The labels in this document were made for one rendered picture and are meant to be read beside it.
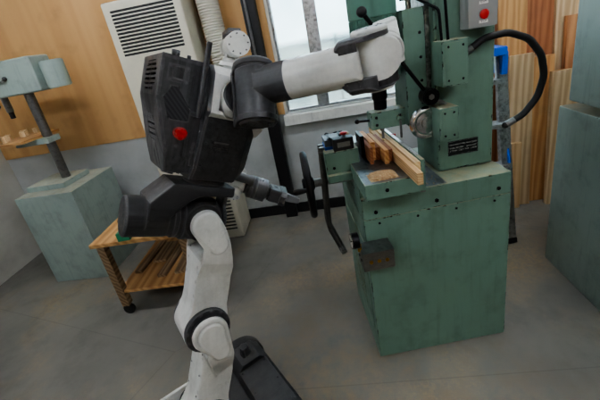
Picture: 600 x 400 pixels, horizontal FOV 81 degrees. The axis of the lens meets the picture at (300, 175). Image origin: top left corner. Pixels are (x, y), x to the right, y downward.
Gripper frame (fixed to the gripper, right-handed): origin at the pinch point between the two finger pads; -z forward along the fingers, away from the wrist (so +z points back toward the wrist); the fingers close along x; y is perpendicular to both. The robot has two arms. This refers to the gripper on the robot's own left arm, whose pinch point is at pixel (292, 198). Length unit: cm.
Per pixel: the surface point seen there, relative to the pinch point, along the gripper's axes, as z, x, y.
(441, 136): -41, 14, 42
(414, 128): -33, 7, 42
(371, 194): -21.0, 22.1, 15.9
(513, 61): -122, -84, 105
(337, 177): -14.3, 0.8, 14.1
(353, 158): -17.7, -0.2, 22.9
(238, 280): -1, -77, -85
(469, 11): -31, 15, 82
